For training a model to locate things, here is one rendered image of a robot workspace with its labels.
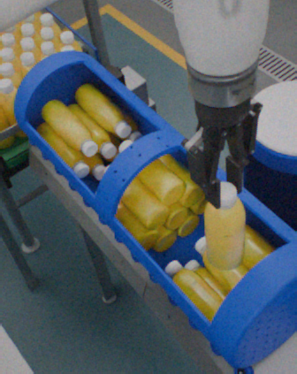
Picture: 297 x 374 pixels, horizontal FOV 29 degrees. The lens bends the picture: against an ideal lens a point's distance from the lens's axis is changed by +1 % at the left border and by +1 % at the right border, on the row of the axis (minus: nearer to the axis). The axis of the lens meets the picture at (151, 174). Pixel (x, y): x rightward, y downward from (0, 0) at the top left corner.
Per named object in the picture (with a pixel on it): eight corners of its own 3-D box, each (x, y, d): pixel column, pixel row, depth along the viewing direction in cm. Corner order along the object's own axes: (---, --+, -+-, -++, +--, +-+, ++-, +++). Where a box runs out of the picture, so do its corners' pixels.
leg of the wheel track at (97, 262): (107, 307, 241) (77, 221, 192) (100, 297, 244) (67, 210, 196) (118, 298, 243) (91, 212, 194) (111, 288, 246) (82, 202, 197)
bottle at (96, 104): (86, 77, 158) (125, 113, 148) (99, 89, 164) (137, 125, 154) (68, 96, 158) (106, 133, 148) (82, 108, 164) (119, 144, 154)
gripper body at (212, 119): (217, 118, 72) (217, 165, 79) (266, 85, 75) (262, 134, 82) (178, 88, 76) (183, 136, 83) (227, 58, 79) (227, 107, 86)
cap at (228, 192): (210, 188, 95) (210, 182, 94) (234, 186, 95) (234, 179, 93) (214, 208, 93) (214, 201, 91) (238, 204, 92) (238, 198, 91)
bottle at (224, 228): (203, 241, 110) (200, 181, 96) (240, 237, 110) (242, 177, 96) (209, 274, 106) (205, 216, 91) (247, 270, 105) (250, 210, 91)
